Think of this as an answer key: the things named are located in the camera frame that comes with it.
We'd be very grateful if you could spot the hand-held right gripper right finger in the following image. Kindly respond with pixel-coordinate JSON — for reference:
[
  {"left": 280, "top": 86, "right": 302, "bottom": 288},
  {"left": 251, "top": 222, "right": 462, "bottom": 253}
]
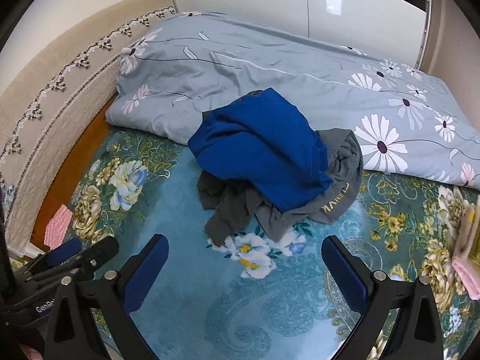
[{"left": 322, "top": 235, "right": 445, "bottom": 360}]

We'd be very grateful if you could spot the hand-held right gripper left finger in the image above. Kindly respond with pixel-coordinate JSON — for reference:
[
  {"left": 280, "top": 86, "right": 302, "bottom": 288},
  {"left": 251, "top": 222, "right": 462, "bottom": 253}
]
[{"left": 44, "top": 233, "right": 170, "bottom": 360}]

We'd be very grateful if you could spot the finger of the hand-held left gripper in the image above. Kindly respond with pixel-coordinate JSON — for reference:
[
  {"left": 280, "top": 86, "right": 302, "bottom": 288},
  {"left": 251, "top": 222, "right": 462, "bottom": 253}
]
[
  {"left": 26, "top": 235, "right": 121, "bottom": 283},
  {"left": 22, "top": 237, "right": 83, "bottom": 276}
]

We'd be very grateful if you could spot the blue sweater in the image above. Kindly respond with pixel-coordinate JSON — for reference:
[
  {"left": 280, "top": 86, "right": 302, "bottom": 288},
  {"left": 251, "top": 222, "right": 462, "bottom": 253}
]
[{"left": 187, "top": 87, "right": 334, "bottom": 212}]

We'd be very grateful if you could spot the pink textured cloth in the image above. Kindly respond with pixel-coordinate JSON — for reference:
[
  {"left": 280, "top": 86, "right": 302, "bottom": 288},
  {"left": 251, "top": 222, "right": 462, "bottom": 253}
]
[{"left": 43, "top": 204, "right": 74, "bottom": 250}]

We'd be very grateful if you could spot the teal floral blanket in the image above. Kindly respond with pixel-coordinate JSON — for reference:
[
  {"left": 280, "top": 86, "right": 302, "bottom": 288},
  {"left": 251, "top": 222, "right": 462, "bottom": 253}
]
[{"left": 35, "top": 125, "right": 480, "bottom": 360}]

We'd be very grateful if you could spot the grey t-shirt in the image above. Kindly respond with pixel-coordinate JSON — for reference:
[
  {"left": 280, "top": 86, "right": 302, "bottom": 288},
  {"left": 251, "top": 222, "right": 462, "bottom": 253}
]
[{"left": 197, "top": 127, "right": 364, "bottom": 247}]

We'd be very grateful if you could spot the pink folded cloth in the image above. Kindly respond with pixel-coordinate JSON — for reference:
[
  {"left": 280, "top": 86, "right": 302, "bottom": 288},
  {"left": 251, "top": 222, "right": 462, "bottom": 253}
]
[{"left": 452, "top": 257, "right": 480, "bottom": 301}]

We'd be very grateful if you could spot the beige folded cloth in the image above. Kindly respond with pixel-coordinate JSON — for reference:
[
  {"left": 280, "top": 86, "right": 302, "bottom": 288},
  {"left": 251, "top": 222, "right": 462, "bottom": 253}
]
[{"left": 454, "top": 197, "right": 480, "bottom": 267}]

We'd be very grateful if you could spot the beige padded headboard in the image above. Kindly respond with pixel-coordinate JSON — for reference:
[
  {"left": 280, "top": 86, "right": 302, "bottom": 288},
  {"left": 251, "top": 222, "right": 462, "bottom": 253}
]
[{"left": 0, "top": 0, "right": 177, "bottom": 250}]

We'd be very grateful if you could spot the grey-blue daisy print quilt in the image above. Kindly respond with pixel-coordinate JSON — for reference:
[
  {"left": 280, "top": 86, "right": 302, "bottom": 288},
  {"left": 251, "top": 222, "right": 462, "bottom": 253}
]
[{"left": 106, "top": 10, "right": 480, "bottom": 190}]

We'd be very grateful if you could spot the white wardrobe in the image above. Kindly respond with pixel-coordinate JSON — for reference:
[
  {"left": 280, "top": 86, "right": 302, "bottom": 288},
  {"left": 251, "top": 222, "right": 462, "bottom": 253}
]
[{"left": 172, "top": 0, "right": 432, "bottom": 72}]

